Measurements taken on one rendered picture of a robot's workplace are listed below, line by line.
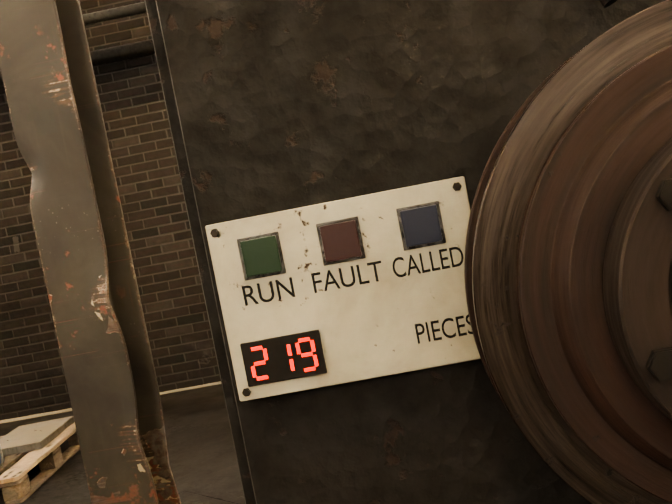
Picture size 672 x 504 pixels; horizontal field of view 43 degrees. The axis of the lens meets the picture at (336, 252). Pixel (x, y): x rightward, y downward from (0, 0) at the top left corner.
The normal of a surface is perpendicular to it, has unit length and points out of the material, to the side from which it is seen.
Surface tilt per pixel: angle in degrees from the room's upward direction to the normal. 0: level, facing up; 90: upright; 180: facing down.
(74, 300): 90
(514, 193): 90
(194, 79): 90
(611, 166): 90
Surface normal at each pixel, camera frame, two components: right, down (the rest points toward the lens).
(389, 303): -0.05, 0.07
